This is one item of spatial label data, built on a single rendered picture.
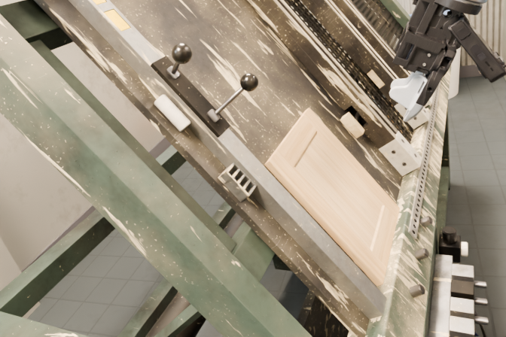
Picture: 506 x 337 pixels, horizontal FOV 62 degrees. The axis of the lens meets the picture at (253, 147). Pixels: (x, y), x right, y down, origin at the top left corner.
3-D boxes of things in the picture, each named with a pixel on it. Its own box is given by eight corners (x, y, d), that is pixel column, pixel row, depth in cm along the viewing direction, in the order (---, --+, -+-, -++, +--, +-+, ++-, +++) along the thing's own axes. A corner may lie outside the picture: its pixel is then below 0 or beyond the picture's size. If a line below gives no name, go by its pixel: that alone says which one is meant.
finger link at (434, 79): (414, 95, 71) (438, 47, 67) (424, 98, 71) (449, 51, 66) (413, 106, 68) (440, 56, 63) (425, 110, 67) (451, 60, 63)
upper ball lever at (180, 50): (172, 87, 87) (183, 63, 75) (159, 74, 87) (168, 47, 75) (184, 77, 89) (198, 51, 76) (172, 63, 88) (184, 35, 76)
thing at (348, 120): (356, 138, 134) (363, 134, 132) (339, 120, 133) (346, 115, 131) (358, 135, 136) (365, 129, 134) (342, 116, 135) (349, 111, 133)
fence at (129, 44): (369, 320, 95) (383, 315, 92) (64, -4, 86) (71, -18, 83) (373, 302, 99) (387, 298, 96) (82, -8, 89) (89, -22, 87)
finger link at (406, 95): (379, 110, 75) (401, 63, 70) (411, 122, 74) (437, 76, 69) (377, 118, 72) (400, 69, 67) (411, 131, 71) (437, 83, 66)
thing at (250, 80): (214, 127, 87) (262, 83, 85) (201, 113, 86) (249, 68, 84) (216, 125, 90) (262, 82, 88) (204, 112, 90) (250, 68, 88)
